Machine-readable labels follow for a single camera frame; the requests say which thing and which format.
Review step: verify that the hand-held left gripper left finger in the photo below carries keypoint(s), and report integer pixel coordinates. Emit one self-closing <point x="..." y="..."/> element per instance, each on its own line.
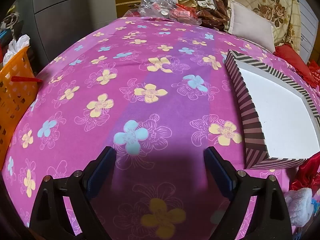
<point x="100" y="172"/>

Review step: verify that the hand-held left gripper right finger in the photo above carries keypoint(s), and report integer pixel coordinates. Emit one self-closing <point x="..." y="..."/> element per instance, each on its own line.
<point x="220" y="172"/>

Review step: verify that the white fluffy scrunchie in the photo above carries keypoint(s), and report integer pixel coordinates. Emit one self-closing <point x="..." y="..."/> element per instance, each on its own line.
<point x="297" y="205"/>

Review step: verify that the striped cardboard box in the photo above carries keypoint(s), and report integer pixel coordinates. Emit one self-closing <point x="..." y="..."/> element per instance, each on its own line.
<point x="275" y="105"/>

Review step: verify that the red bow hair clip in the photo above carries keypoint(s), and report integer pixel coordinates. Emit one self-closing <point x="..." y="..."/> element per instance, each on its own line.
<point x="310" y="172"/>

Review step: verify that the pink floral bedsheet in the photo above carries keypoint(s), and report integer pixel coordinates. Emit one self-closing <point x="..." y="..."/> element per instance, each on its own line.
<point x="150" y="80"/>

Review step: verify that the orange plastic basket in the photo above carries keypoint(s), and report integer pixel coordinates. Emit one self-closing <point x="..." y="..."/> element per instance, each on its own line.
<point x="12" y="92"/>

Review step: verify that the red strip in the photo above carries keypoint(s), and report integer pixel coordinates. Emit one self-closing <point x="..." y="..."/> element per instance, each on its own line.
<point x="25" y="79"/>

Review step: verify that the red frilled cushion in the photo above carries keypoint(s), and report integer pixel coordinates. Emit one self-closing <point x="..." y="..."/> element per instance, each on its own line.
<point x="292" y="60"/>

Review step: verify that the white pillow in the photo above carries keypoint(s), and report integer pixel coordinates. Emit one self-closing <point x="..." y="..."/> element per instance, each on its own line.
<point x="250" y="25"/>

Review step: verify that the white plastic bag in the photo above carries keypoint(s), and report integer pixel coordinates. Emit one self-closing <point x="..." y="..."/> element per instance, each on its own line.
<point x="17" y="45"/>

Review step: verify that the grey refrigerator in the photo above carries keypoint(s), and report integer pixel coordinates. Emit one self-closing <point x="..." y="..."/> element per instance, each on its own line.
<point x="62" y="17"/>

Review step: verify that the brown patterned quilt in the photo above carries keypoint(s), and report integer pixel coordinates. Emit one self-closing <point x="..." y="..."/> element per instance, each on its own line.
<point x="212" y="12"/>

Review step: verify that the clear plastic bag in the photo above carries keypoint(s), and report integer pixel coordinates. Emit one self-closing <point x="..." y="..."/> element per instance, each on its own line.
<point x="155" y="7"/>

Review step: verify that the beige floral quilt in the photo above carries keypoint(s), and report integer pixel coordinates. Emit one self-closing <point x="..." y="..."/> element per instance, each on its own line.
<point x="270" y="0"/>

